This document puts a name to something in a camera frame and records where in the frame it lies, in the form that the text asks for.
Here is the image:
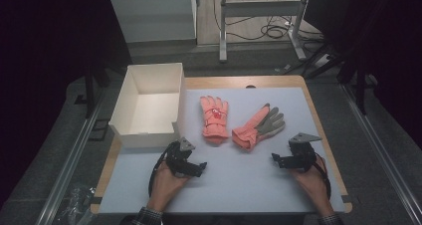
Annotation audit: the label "person's right hand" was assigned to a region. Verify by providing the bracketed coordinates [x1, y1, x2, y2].
[291, 155, 334, 217]

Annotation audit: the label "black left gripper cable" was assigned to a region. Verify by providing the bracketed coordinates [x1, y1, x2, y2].
[147, 140, 174, 197]

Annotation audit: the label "pink glove with red print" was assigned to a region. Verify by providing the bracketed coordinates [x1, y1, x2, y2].
[199, 95, 230, 145]

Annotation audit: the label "person's left hand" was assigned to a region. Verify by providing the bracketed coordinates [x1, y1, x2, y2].
[147, 160, 191, 213]

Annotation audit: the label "white cabinet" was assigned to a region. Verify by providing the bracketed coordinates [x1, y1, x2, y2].
[108, 0, 198, 44]

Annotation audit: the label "black floor bracket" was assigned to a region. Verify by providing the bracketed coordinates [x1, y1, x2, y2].
[88, 117, 110, 142]

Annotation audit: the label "white power strip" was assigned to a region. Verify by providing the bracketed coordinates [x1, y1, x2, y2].
[313, 53, 333, 69]

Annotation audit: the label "black metal stand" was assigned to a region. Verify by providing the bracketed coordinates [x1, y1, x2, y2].
[337, 45, 380, 115]
[74, 61, 111, 119]

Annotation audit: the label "aluminium rail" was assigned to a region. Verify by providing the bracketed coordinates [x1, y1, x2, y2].
[34, 95, 107, 225]
[340, 83, 422, 225]

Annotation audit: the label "grey metal desk frame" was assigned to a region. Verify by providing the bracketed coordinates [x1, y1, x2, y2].
[218, 0, 314, 64]

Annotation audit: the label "clear plastic bag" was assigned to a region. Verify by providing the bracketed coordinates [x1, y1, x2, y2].
[54, 182, 98, 225]

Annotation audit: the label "black floor cables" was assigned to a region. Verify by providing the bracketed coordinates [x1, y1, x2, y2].
[212, 0, 324, 43]

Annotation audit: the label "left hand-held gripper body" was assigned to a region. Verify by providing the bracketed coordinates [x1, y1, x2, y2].
[164, 136, 197, 179]

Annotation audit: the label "pink glove with grey palm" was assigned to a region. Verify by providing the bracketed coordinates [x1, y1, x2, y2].
[231, 103, 287, 151]

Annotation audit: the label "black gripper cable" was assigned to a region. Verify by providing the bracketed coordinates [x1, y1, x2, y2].
[313, 154, 332, 200]
[147, 140, 174, 197]

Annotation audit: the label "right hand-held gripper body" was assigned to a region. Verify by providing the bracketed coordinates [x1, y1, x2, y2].
[289, 132, 323, 173]

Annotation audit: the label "pale blue table mat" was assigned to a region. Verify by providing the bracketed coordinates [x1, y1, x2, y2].
[99, 87, 346, 215]

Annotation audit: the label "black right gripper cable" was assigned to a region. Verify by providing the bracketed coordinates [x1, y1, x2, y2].
[313, 154, 332, 200]

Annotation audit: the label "white cardboard box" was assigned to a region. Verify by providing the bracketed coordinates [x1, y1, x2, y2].
[107, 62, 186, 149]

